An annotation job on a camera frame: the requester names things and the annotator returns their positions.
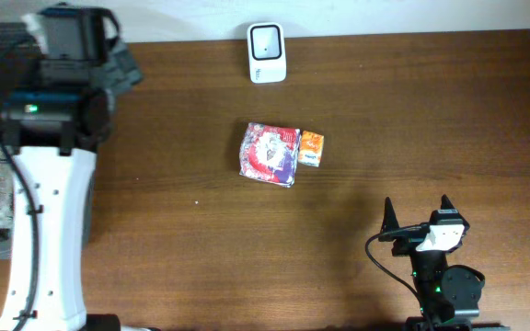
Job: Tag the orange tissue pack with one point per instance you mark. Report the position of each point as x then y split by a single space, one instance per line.
311 148

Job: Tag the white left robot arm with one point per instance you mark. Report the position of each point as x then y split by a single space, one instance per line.
52 125

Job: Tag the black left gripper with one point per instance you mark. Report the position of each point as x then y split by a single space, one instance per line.
130 68

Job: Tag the red purple floral package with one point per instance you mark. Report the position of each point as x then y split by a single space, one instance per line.
269 154

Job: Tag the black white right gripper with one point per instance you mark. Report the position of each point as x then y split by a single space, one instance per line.
405 245

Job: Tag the white barcode scanner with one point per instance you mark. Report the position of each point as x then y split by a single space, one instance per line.
266 53

